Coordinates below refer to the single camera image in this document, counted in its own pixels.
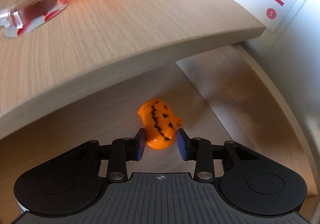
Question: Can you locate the orange jack-o-lantern pumpkin face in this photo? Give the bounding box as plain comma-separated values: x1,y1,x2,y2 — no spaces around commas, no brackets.
138,100,183,150

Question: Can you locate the red white plastic packet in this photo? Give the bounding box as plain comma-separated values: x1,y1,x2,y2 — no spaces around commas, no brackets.
1,0,70,38

